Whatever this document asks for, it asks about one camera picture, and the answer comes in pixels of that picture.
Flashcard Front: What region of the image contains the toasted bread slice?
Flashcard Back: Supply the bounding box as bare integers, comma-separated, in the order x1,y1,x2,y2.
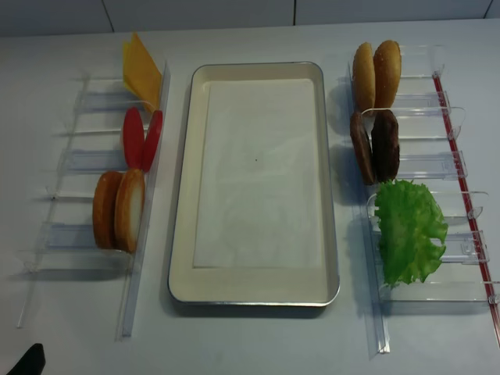
114,169,145,254
92,171,123,249

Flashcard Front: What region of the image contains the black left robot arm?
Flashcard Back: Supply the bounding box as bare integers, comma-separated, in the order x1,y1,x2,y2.
7,343,46,375

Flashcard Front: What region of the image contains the right red tomato slice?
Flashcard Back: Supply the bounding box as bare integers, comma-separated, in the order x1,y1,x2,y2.
141,110,163,173

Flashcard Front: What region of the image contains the red tomato slice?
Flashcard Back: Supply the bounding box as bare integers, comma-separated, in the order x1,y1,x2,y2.
141,110,163,173
121,107,145,170

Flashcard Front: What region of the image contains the left brown meat patty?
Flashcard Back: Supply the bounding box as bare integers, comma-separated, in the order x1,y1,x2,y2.
350,111,376,185

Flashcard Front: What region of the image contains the left red tomato slice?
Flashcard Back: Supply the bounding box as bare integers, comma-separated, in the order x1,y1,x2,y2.
121,107,145,170

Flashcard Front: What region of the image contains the right dark meat patty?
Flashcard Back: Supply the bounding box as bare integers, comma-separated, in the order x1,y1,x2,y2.
371,109,400,182

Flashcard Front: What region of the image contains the yellow cheese slice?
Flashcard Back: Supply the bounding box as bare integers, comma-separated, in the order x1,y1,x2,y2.
123,32,163,113

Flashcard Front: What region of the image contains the green lettuce leaf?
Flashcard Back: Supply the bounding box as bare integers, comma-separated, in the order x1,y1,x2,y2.
374,180,448,288

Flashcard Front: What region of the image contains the white paper liner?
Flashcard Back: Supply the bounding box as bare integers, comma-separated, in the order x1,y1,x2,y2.
194,79,322,268

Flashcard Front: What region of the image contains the white metal tray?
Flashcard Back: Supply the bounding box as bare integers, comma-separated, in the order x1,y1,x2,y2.
168,62,340,307

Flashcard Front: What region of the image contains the left clear acrylic rack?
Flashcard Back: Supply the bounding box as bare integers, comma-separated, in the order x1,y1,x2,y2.
17,76,163,338

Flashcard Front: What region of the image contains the clear acrylic rack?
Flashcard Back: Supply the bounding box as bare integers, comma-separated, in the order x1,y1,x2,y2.
350,45,499,354
17,76,163,338

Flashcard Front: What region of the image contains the left bun half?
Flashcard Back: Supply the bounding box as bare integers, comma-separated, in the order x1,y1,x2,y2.
352,42,376,112

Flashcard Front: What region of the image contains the bun half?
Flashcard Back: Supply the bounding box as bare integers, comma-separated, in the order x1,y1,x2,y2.
373,40,402,108
352,42,376,112

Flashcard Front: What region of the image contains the right clear acrylic rack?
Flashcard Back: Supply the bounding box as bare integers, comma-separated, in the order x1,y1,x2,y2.
350,45,499,354

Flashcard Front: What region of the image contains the right bun half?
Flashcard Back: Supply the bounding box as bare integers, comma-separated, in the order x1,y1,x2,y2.
373,40,402,108

